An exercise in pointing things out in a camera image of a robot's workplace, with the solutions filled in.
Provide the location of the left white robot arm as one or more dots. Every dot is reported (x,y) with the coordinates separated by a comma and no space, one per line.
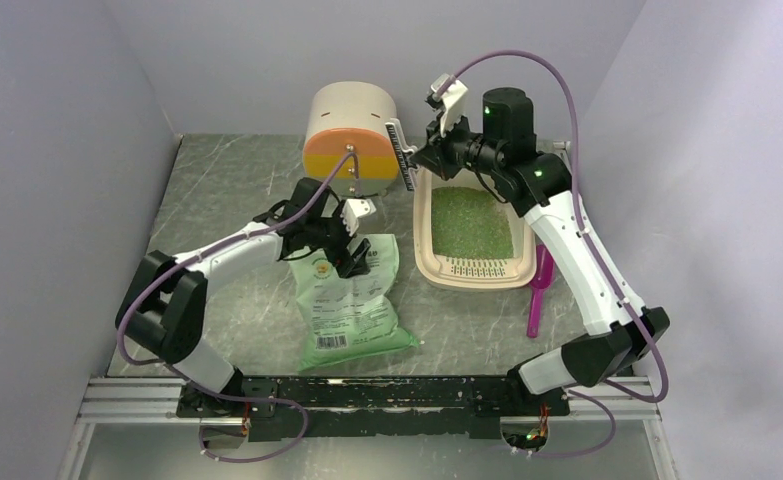
(163,310)

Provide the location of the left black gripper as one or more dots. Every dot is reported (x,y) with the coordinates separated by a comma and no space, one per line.
(356,263)

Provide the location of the beige orange drawer cabinet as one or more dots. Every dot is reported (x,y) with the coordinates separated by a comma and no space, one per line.
(349,117)

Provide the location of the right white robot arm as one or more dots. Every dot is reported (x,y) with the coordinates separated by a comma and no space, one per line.
(619,327)

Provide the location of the green litter bag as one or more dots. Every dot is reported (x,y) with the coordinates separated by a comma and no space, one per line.
(349,318)

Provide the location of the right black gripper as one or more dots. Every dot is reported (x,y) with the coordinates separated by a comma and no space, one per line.
(441,167)

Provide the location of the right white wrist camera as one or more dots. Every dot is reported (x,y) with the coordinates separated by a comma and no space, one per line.
(447,96)

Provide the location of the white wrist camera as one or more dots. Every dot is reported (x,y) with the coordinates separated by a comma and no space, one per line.
(354,211)
(447,96)

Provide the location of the magenta plastic scoop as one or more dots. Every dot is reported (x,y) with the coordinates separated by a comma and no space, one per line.
(539,284)

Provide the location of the black mounting rail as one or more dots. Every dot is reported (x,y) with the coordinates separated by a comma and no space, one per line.
(281,407)

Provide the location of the beige litter box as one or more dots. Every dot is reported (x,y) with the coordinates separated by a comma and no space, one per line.
(465,239)

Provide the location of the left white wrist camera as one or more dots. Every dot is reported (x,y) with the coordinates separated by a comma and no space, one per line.
(354,211)

